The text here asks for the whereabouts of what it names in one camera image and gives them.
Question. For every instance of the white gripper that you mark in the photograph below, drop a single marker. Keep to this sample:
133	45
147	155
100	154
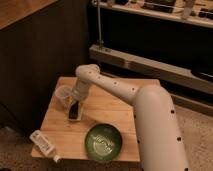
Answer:
80	90

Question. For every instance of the black eraser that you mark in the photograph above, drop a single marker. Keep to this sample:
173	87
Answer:
73	112

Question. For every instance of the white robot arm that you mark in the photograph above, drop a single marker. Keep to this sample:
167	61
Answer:
160	143

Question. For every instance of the white sponge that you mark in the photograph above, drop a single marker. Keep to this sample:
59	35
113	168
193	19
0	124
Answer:
79	112

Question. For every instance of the clear plastic cup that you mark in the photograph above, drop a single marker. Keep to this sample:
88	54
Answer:
63	94

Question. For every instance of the wooden table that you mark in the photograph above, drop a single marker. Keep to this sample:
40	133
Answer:
100	107

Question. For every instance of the green bowl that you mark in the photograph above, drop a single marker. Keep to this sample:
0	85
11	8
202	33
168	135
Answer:
103	143

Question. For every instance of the dark wooden cabinet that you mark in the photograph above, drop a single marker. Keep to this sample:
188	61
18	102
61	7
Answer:
34	53

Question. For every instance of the white plastic bottle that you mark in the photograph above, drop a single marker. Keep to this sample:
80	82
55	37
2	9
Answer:
44	145

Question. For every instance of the metal shelf rack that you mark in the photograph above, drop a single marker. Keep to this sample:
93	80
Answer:
168	39

